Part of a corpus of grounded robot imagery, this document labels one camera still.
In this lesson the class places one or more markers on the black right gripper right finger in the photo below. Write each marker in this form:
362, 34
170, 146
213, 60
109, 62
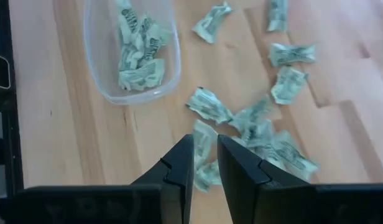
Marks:
241, 180

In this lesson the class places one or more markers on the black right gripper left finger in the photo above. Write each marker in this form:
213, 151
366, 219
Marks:
179, 174

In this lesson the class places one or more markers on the clear plastic bin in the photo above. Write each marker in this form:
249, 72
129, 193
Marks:
98, 62

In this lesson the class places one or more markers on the black metal table frame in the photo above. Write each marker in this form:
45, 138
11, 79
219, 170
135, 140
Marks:
11, 124

